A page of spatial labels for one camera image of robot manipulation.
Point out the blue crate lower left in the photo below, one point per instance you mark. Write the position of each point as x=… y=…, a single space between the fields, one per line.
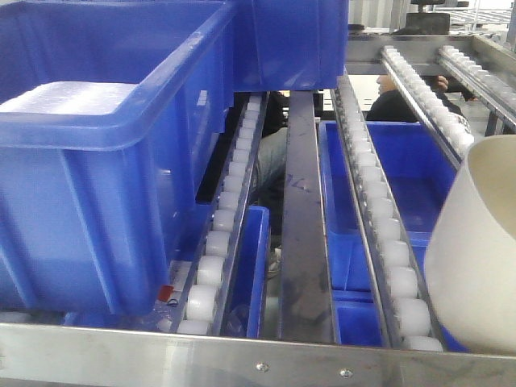
x=247 y=299

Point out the steel center bar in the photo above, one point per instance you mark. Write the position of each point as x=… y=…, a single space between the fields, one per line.
x=306 y=312

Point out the white roller track left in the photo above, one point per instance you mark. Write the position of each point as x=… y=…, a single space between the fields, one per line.
x=204 y=297

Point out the white roller track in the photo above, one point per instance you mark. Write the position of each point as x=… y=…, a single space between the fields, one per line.
x=405 y=314
x=450 y=131
x=204 y=297
x=492 y=91

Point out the blue crate upper back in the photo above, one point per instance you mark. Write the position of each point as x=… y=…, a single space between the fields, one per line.
x=289 y=45

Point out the blue crate lower front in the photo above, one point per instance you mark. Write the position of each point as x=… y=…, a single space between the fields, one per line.
x=357 y=321

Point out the blue crate lower right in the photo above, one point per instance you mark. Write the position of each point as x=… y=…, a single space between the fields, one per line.
x=419 y=176

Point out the large blue crate near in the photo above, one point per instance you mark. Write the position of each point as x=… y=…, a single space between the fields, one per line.
x=93 y=205

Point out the white roller track middle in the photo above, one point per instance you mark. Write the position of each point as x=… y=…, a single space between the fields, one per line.
x=405 y=314

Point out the white roller track far right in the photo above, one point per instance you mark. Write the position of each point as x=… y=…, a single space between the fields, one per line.
x=492 y=91

